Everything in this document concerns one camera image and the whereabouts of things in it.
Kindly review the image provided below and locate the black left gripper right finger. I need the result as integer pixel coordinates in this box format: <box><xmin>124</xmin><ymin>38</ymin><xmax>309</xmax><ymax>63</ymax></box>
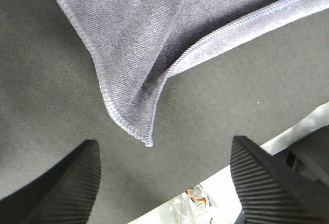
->
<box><xmin>230</xmin><ymin>136</ymin><xmax>328</xmax><ymax>223</ymax></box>

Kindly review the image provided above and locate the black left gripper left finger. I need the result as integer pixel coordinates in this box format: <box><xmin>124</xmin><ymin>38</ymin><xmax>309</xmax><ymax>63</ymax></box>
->
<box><xmin>1</xmin><ymin>140</ymin><xmax>101</xmax><ymax>223</ymax></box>

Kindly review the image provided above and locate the blue-grey microfibre towel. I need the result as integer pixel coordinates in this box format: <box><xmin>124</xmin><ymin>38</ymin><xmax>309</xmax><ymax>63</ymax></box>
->
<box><xmin>56</xmin><ymin>0</ymin><xmax>328</xmax><ymax>147</ymax></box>

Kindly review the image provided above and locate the white plastic basket grey rim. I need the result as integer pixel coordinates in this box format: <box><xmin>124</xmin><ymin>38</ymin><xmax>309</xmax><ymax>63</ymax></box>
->
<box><xmin>261</xmin><ymin>102</ymin><xmax>329</xmax><ymax>155</ymax></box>

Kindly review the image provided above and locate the black felt table mat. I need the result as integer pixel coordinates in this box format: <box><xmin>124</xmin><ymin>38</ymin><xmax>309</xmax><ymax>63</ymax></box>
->
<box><xmin>1</xmin><ymin>0</ymin><xmax>328</xmax><ymax>223</ymax></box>

